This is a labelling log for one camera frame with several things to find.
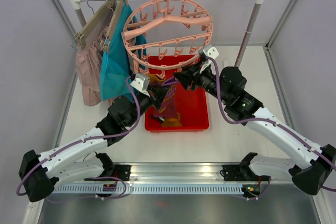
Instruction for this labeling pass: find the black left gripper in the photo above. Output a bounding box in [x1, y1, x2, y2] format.
[127, 84, 171, 126]

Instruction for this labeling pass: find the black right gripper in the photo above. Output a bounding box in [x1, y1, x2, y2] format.
[173, 59, 230, 104]

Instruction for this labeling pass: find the purple sock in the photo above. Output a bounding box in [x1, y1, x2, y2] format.
[153, 77, 179, 121]
[148, 74, 165, 86]

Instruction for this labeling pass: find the pink round clip hanger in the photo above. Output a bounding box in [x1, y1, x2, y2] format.
[122, 0, 213, 76]

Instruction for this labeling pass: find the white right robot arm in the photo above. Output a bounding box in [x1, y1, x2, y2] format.
[173, 64, 335, 195]

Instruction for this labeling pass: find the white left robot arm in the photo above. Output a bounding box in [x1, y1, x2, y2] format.
[16, 85, 169, 202]

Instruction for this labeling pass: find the beige clip hanger right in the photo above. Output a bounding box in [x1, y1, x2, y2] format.
[102, 1, 128, 53]

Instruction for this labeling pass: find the beige clip hanger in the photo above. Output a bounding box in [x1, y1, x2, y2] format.
[102, 1, 128, 53]
[71, 0, 116, 49]

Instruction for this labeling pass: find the beige clip hanger left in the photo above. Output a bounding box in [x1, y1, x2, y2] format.
[71, 0, 116, 49]

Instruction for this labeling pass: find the red plastic bin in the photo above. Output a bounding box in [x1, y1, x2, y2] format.
[144, 69, 209, 133]

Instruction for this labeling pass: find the yellow brown striped sock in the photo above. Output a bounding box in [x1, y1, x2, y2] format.
[151, 113, 182, 127]

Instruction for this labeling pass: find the teal shirt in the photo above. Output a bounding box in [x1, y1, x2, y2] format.
[99, 4, 133, 104]

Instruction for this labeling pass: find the pink skirt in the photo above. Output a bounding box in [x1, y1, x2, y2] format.
[76, 26, 108, 106]

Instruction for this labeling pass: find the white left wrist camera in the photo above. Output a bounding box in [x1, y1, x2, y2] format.
[130, 73, 150, 97]

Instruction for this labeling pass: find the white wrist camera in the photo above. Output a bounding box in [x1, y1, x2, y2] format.
[130, 73, 150, 97]
[198, 44, 219, 73]

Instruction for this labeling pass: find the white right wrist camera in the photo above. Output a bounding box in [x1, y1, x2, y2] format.
[198, 44, 219, 73]

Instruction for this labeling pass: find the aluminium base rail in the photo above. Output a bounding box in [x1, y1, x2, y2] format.
[39, 162, 323, 185]

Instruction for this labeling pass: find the white slotted cable duct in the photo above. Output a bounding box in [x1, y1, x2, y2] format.
[54, 183, 244, 195]

